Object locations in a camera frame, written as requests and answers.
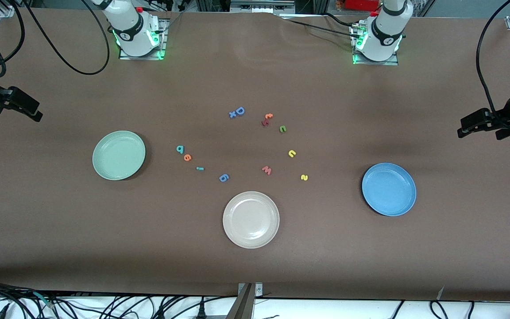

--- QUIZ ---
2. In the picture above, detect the pale green plate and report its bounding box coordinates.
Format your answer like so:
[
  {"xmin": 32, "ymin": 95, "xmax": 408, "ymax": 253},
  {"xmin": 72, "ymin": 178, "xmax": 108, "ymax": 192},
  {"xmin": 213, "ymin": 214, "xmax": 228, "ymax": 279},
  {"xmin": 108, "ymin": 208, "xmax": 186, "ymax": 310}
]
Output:
[{"xmin": 92, "ymin": 130, "xmax": 146, "ymax": 181}]

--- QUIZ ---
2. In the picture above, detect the blue plate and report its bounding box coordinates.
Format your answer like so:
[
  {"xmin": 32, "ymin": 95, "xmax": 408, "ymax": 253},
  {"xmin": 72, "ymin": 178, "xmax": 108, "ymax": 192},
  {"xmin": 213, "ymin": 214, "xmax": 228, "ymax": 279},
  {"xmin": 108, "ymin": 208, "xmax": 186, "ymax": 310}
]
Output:
[{"xmin": 361, "ymin": 163, "xmax": 417, "ymax": 217}]

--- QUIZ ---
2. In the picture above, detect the red box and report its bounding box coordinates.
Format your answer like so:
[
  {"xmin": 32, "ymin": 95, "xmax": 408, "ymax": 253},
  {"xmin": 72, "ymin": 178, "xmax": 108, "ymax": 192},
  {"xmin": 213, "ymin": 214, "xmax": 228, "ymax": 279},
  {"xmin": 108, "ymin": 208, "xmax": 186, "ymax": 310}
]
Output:
[{"xmin": 344, "ymin": 0, "xmax": 382, "ymax": 12}]

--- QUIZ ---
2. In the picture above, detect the beige plate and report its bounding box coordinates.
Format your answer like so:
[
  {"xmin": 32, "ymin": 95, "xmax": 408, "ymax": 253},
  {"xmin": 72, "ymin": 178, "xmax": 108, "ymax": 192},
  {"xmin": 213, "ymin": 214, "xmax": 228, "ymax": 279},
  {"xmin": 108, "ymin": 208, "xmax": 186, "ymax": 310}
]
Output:
[{"xmin": 222, "ymin": 191, "xmax": 280, "ymax": 249}]

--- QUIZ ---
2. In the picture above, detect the silver metal box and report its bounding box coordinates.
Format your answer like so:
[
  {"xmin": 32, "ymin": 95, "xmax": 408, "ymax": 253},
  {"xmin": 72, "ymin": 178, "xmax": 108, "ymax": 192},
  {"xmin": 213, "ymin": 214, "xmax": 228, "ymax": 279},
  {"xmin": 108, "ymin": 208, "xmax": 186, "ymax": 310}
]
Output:
[{"xmin": 230, "ymin": 0, "xmax": 296, "ymax": 14}]

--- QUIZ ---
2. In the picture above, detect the brown table cover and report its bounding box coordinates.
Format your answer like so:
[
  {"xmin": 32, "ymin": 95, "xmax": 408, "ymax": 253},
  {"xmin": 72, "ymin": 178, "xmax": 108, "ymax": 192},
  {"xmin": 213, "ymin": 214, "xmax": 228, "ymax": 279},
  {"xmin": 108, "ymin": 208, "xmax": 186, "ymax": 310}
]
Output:
[{"xmin": 0, "ymin": 8, "xmax": 510, "ymax": 303}]

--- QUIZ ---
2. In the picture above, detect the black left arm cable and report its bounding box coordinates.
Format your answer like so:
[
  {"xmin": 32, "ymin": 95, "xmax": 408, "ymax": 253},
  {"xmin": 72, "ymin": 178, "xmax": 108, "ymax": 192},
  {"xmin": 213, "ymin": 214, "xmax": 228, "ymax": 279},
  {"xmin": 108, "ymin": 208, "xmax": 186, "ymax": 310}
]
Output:
[{"xmin": 476, "ymin": 0, "xmax": 510, "ymax": 113}]

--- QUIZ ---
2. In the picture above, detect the looped black floor cable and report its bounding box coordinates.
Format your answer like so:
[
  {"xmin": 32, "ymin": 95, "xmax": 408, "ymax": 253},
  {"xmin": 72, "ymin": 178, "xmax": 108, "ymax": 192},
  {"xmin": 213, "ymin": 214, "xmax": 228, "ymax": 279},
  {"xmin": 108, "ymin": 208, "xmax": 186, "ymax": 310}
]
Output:
[{"xmin": 430, "ymin": 300, "xmax": 449, "ymax": 319}]

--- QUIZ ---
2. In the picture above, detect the black base cable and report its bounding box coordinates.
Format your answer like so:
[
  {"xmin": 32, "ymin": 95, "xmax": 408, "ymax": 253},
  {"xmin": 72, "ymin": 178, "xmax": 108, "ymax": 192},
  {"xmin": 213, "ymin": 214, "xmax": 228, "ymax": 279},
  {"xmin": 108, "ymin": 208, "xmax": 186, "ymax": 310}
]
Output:
[{"xmin": 282, "ymin": 12, "xmax": 358, "ymax": 37}]

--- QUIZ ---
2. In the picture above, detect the aluminium profile post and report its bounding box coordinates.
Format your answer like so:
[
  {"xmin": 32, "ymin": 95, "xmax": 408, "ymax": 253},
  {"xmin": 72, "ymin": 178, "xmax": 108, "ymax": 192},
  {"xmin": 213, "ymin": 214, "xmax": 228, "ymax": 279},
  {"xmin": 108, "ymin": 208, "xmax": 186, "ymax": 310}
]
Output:
[{"xmin": 226, "ymin": 283, "xmax": 263, "ymax": 319}]

